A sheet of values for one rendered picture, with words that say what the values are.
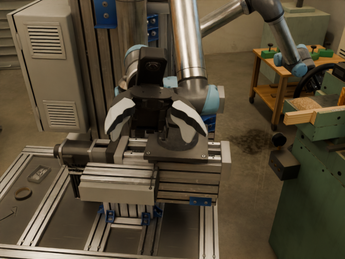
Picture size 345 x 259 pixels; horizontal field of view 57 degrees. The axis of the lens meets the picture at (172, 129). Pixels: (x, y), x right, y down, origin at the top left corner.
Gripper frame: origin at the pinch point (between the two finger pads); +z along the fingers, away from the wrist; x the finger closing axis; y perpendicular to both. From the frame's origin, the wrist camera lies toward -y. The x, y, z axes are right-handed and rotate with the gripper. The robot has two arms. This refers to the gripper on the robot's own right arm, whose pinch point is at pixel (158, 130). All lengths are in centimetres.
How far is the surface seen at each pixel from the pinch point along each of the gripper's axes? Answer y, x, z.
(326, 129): 26, -67, -44
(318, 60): 50, -161, -189
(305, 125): 28, -63, -49
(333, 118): 22, -68, -44
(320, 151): 39, -74, -49
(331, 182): 46, -75, -39
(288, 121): 25, -54, -47
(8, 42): 110, 118, -347
